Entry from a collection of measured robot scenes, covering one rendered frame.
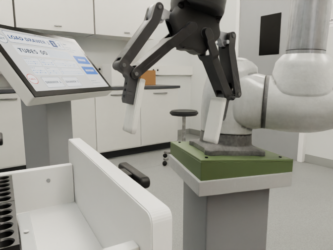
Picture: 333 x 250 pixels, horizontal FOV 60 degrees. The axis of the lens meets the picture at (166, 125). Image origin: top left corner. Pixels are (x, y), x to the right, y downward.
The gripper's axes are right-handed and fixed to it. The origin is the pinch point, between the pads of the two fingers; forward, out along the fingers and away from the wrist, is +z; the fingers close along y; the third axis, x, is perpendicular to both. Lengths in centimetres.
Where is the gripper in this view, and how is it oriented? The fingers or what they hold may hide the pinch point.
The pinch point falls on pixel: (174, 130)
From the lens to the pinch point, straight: 40.8
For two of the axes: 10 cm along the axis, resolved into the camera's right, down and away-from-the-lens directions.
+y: -8.5, -1.3, -5.1
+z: -1.8, 9.8, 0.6
